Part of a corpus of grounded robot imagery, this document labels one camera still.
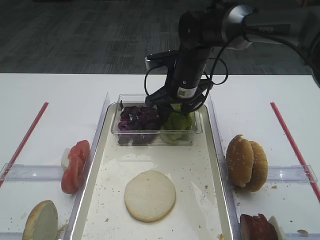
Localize bottom bun slice on tray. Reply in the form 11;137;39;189
124;170;176;223

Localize red rail strip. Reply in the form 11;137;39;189
0;101;49;186
270;102;320;201

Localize clear lower right track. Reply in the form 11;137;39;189
284;232;320;240

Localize clear upper left track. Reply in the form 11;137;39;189
0;164;64;181

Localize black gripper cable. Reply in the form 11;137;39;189
143;14;256;101

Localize clear right divider wall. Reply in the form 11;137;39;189
207;97;242;240

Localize tomato slice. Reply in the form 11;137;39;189
68;140;90;165
61;155;84;194

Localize left sesame bun top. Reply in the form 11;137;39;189
226;134;254;188

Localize white pusher block lower right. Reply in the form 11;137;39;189
268;215;286;240

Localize clear lower left track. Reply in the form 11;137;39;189
0;232;23;240

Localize green lettuce pile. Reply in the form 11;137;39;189
160;112;193;145

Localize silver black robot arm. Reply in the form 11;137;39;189
145;1;320;123

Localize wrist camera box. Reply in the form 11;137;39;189
144;50;179;70

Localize white pusher block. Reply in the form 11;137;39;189
60;148;71;170
268;215;286;240

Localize left red rail strip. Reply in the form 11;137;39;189
0;101;49;186

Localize clear track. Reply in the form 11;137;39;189
266;165;318;184
284;232;320;240
0;164;64;181
0;232;23;240

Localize purple cabbage leaves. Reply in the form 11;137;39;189
118;101;161;146

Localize rear tomato slice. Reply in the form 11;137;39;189
68;140;90;165

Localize white metal tray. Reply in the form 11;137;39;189
69;103;231;240

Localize dark red meat slices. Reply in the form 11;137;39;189
240;213;278;240

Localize white pusher block upper left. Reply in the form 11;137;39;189
60;148;71;170

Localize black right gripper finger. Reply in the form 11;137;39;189
157;104;173;129
180;103;191;116

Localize sesame bun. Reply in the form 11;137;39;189
226;134;254;188
244;141;268;192

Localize right sesame bun top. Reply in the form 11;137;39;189
244;141;268;192

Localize clear plastic salad box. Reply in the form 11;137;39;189
110;94;202;146

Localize right red rail strip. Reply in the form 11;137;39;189
270;102;320;201

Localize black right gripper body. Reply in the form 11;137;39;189
145;46;213;111

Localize bun half lower left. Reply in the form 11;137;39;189
22;200;58;240

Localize clear upper right track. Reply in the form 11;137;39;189
266;165;318;184

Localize front tomato slice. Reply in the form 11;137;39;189
61;155;84;194

